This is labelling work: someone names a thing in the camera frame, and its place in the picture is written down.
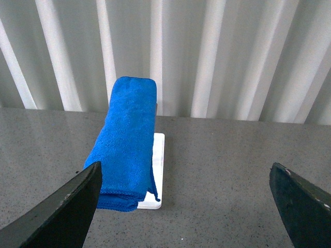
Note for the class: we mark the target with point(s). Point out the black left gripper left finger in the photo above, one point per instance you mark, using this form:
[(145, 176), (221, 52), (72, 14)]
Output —
[(62, 219)]

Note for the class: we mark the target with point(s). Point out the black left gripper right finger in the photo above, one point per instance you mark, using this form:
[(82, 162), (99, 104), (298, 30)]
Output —
[(303, 207)]

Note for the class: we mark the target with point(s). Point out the blue microfiber towel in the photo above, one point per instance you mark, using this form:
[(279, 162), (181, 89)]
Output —
[(124, 146)]

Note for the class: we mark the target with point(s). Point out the white towel rack stand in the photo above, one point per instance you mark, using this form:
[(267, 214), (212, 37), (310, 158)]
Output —
[(149, 202)]

